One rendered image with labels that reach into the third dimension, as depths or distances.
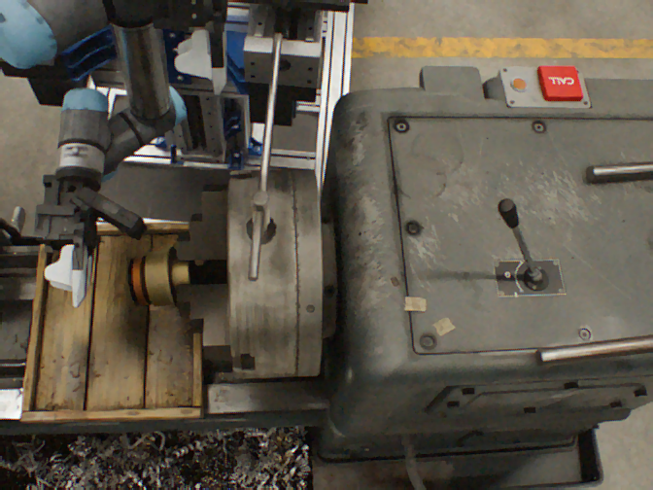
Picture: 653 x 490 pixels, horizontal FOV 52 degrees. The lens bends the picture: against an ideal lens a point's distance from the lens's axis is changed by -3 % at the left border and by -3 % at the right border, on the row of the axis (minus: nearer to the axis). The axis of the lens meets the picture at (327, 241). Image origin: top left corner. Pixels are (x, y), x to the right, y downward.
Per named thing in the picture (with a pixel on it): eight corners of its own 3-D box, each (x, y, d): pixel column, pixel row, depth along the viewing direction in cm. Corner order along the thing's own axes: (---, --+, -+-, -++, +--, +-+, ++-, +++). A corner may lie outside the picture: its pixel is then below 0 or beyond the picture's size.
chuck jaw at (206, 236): (253, 248, 106) (251, 173, 102) (252, 260, 102) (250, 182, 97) (181, 250, 105) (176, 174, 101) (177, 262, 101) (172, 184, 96)
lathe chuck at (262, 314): (287, 226, 126) (291, 128, 98) (292, 396, 113) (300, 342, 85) (237, 227, 126) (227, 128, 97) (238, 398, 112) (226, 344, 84)
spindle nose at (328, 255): (326, 238, 120) (335, 178, 101) (332, 356, 111) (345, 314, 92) (308, 238, 120) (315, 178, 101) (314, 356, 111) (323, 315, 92)
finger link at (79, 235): (75, 276, 103) (80, 224, 106) (86, 276, 103) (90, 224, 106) (68, 266, 98) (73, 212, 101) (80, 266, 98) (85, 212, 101)
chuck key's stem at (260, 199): (268, 246, 93) (268, 205, 83) (253, 244, 93) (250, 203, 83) (270, 231, 94) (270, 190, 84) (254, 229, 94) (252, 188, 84)
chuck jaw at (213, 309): (253, 280, 101) (254, 350, 94) (254, 299, 105) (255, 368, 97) (177, 282, 100) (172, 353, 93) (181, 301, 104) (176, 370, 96)
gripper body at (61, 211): (45, 257, 107) (51, 188, 111) (99, 258, 108) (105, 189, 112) (31, 240, 100) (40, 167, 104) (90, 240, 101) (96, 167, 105)
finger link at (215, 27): (210, 55, 82) (206, -15, 76) (225, 55, 82) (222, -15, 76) (208, 73, 78) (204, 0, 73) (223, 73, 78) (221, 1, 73)
